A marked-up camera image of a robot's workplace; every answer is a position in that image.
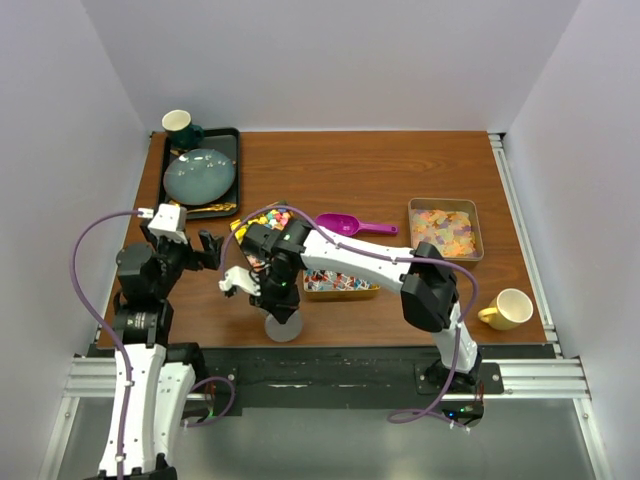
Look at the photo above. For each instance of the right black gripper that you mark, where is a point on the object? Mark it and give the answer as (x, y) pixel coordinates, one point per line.
(280, 307)

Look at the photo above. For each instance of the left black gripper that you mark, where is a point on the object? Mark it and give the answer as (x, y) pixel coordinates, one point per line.
(196, 260)

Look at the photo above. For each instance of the white jar lid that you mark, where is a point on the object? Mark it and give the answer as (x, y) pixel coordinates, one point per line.
(286, 332)

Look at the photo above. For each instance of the gold tin of lollipops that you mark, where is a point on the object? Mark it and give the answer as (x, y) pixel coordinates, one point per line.
(324, 285)

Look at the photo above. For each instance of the gold tin of star candies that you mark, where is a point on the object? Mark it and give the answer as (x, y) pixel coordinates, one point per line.
(275, 219)

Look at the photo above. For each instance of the magenta plastic scoop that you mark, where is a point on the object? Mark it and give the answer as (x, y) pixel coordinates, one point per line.
(349, 225)

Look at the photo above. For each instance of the gold tin of gummy candies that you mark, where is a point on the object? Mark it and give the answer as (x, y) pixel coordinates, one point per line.
(451, 225)

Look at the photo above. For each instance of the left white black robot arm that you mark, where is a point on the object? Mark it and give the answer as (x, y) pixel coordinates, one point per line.
(153, 376)

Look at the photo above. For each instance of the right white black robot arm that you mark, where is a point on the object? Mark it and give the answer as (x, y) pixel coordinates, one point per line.
(425, 282)

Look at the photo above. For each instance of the gold fork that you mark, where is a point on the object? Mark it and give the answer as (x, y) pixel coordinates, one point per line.
(218, 209)

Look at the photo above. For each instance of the black serving tray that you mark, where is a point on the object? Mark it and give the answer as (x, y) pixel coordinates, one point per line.
(224, 140)

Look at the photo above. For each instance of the teal ceramic plate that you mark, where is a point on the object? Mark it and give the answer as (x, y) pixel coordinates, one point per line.
(199, 177)

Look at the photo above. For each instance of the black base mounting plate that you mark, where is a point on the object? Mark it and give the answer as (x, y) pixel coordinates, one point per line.
(342, 377)

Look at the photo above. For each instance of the dark green mug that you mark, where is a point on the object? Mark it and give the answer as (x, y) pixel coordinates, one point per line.
(181, 131)

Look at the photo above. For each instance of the yellow mug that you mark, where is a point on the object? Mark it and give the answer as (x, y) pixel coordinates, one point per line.
(510, 309)

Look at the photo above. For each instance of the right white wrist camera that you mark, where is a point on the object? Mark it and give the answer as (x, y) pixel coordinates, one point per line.
(238, 279)

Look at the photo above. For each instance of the aluminium frame rail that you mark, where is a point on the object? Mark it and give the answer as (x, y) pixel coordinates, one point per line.
(518, 378)

